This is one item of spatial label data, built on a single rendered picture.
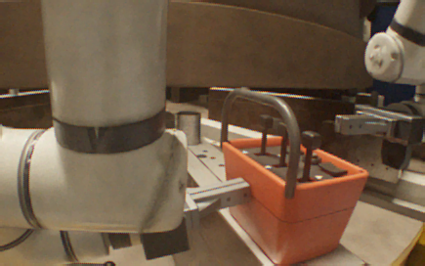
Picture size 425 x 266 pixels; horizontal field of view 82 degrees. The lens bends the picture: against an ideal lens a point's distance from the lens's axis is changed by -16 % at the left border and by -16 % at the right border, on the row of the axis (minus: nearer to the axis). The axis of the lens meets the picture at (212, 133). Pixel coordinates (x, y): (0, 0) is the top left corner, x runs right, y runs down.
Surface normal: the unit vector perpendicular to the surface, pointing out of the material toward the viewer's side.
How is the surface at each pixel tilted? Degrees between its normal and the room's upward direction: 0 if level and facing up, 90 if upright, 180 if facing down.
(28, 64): 90
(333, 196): 97
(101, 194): 101
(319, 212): 97
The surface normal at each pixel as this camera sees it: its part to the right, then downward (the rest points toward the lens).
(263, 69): 0.46, 0.23
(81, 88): 0.04, 0.43
